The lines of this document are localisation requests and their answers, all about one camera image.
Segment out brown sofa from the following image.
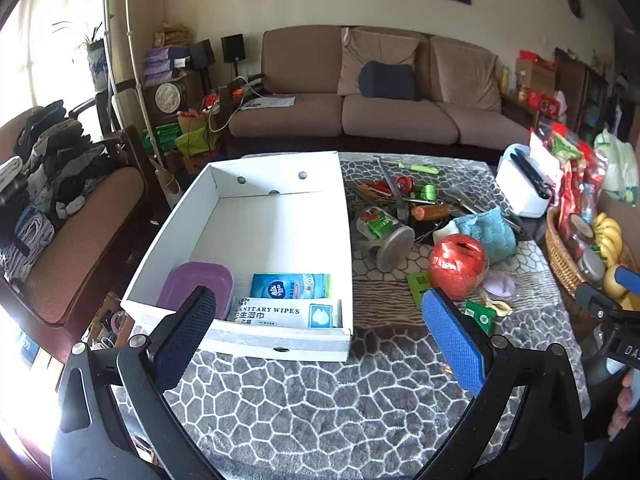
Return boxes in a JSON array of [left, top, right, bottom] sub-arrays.
[[222, 25, 531, 153]]

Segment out blue knitted mitt white cuff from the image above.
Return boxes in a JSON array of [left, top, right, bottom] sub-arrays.
[[432, 206, 518, 266]]

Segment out small green packet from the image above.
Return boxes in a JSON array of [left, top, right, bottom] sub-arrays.
[[462, 299, 497, 336]]

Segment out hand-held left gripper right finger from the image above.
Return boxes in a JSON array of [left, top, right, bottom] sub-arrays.
[[412, 287, 586, 480]]

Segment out green shopping bag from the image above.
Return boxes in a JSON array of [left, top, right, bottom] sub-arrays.
[[172, 125, 223, 157]]

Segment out white plastic box appliance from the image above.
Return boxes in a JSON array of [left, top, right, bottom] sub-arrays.
[[495, 143, 556, 218]]

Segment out person's right hand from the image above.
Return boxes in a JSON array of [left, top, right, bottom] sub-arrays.
[[607, 370, 640, 438]]

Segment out wrinkled beige back cushion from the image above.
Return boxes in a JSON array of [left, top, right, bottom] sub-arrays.
[[337, 27, 421, 98]]

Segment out potted plant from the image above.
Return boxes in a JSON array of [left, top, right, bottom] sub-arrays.
[[52, 15, 113, 93]]

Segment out purple soap dish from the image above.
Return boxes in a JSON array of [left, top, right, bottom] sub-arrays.
[[481, 270, 516, 303]]

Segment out wicker basket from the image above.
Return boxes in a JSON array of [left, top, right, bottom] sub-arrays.
[[544, 205, 640, 311]]

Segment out white standing pole rack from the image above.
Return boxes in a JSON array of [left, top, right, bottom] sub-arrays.
[[97, 0, 186, 206]]

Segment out black speaker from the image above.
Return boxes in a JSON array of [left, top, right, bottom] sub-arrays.
[[221, 34, 246, 63], [189, 40, 217, 70]]

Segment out dark blue pillow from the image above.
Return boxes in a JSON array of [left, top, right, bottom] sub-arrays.
[[358, 61, 420, 102]]

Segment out wooden armchair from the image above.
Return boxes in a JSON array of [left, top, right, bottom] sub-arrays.
[[0, 105, 171, 361]]

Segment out pale yellow clothes peg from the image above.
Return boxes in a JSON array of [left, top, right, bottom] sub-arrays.
[[482, 295, 513, 317]]

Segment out smooth beige back cushion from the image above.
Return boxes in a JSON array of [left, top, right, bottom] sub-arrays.
[[429, 35, 503, 113]]

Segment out white wet wipes packet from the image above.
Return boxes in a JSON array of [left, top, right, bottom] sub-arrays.
[[227, 296, 343, 329]]

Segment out blue wet wipes packet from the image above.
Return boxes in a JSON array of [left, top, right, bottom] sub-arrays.
[[250, 273, 332, 301]]

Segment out papers on sofa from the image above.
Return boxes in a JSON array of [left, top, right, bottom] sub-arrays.
[[240, 95, 297, 111]]

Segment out large green packet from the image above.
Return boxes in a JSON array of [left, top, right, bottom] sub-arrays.
[[406, 271, 436, 307]]

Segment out purple plastic lid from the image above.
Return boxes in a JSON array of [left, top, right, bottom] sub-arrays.
[[156, 261, 235, 321]]

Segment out orange tool handle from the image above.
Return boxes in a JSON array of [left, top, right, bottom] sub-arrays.
[[412, 205, 453, 221]]

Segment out white cardboard box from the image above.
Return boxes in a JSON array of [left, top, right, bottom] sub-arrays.
[[121, 151, 355, 362]]

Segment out red snack packets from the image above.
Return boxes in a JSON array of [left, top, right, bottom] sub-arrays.
[[547, 125, 608, 221]]

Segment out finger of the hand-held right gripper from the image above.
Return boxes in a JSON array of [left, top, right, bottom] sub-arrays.
[[574, 282, 640, 322], [614, 265, 640, 293]]

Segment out green pen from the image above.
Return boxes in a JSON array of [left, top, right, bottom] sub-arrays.
[[397, 161, 441, 175]]

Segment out pile of folded clothes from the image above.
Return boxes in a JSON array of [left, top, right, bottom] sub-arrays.
[[0, 100, 108, 283]]

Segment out round biscuit tin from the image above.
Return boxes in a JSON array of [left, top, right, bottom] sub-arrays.
[[155, 82, 187, 113]]

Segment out bunch of bananas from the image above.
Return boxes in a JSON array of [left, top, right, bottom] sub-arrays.
[[592, 212, 623, 268]]

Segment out purple tissue packs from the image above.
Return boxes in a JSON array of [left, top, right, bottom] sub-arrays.
[[142, 45, 193, 86]]

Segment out red twine ball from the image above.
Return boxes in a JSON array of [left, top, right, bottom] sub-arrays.
[[427, 234, 488, 301]]

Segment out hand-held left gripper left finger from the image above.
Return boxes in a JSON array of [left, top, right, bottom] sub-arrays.
[[50, 285, 226, 480]]

